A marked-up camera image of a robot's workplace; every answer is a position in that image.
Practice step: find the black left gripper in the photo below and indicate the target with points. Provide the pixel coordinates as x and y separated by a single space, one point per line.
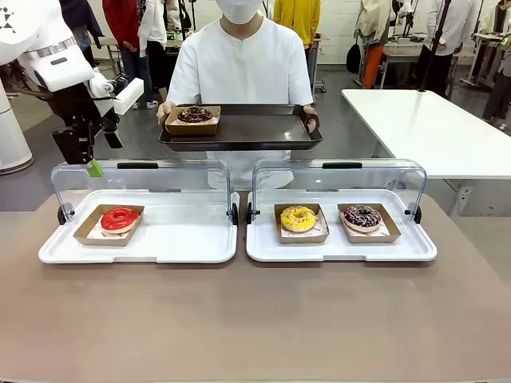
80 107

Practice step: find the cardboard box of chocolate donut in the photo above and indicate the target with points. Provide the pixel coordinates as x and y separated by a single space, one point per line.
191 129

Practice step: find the dark brown serving tray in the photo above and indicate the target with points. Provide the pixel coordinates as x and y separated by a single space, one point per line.
259 131

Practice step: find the yellow sprinkled donut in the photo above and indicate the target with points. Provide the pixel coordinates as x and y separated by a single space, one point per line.
299 219

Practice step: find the cardboard box of yellow donut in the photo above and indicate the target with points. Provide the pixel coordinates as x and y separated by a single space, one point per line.
303 238

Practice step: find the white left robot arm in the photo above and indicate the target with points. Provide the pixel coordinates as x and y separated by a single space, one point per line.
56 68

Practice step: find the red glazed donut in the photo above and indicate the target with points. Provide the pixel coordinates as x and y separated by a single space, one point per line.
120 221

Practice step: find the cardboard box of red donut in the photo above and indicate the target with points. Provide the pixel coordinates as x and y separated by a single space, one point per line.
92 235

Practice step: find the person in dark jacket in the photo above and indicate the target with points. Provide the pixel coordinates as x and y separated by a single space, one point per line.
81 24

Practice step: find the person in red shirt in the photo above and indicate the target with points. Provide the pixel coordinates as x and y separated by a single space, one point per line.
123 24

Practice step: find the person in white blouse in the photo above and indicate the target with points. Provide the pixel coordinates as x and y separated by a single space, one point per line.
155 32

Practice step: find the person in yellow shirt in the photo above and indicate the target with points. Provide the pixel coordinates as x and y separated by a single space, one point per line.
297 20

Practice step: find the person in white shirt, black trousers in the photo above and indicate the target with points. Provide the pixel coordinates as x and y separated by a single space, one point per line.
455 32

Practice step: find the person in grey trousers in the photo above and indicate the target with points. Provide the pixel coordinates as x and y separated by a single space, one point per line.
499 60

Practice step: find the person's right hand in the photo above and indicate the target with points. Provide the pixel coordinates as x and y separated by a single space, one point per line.
165 111

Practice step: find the person's left hand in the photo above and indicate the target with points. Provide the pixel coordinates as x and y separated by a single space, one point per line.
312 117

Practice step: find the clear plastic display lid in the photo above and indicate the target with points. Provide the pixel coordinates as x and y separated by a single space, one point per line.
359 177
159 177

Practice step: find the white cylindrical column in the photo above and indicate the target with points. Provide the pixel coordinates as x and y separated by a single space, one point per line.
12 135

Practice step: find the white display tray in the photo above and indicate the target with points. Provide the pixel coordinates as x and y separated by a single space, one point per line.
183 239
263 239

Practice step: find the white face mask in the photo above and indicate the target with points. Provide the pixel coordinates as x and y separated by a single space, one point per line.
239 10

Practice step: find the black hanging bag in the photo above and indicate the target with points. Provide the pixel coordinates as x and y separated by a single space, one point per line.
353 58

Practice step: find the figure with orange trousers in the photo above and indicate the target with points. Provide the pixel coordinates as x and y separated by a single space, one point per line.
375 48

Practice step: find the black stand pole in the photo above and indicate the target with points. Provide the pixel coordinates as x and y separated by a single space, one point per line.
437 40

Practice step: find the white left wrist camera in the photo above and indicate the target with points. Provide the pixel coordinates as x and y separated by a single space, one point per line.
127 95

